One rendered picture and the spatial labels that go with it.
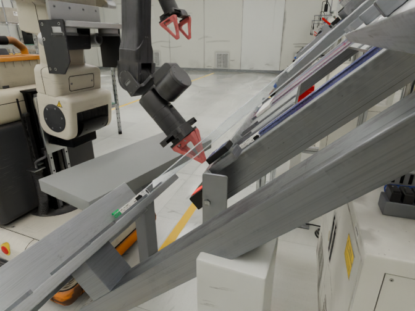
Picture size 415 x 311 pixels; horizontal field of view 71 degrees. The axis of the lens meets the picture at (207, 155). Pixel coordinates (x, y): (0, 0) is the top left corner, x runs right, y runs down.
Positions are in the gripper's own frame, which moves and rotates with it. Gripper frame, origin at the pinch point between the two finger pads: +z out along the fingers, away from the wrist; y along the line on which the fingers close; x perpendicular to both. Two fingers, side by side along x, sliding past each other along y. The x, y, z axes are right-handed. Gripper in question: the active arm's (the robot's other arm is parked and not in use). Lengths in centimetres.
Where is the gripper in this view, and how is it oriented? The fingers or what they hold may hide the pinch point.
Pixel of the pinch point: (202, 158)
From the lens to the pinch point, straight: 69.0
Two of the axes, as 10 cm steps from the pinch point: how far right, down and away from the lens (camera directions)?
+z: 6.4, 7.7, 0.8
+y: 3.2, -3.5, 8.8
